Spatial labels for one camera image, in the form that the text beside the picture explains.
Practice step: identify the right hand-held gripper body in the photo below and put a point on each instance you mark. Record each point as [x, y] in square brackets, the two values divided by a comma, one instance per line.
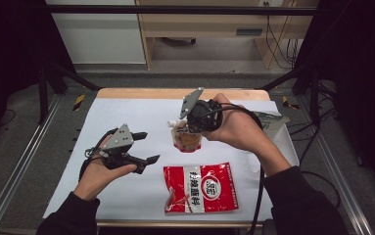
[204, 114]

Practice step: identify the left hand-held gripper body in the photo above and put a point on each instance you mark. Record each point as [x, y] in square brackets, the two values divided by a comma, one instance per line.
[119, 140]

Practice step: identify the red and white seasoning packet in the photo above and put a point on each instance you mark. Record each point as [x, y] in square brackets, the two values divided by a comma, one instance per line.
[201, 189]

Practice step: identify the translucent plastic bin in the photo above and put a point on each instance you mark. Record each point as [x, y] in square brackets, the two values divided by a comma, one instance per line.
[286, 147]

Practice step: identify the person's right hand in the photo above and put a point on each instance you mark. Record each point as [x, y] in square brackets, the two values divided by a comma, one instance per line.
[240, 130]

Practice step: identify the person's left hand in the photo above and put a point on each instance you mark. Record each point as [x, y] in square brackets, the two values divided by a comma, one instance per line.
[95, 179]

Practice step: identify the white sheet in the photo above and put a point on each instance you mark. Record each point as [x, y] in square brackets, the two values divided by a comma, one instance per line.
[142, 111]

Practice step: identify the wooden table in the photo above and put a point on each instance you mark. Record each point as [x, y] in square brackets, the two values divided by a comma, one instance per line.
[142, 93]

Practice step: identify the yellow and black floor tape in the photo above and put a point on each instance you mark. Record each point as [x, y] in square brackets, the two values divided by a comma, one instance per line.
[288, 103]
[79, 102]

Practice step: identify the black metal stand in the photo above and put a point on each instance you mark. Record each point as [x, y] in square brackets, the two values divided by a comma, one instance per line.
[43, 94]
[314, 98]

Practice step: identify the light wooden desk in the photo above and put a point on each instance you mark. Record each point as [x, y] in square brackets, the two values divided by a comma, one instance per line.
[208, 23]

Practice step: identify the white cabinet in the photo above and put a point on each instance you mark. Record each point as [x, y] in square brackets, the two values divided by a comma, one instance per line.
[100, 36]

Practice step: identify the dark curtain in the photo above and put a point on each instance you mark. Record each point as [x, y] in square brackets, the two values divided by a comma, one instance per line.
[9, 58]
[361, 81]

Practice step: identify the aluminium floor rail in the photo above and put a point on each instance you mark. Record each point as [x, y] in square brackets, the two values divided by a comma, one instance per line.
[22, 163]
[338, 169]

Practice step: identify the black horizontal frame bar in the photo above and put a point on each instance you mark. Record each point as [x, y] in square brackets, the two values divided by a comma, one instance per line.
[175, 9]

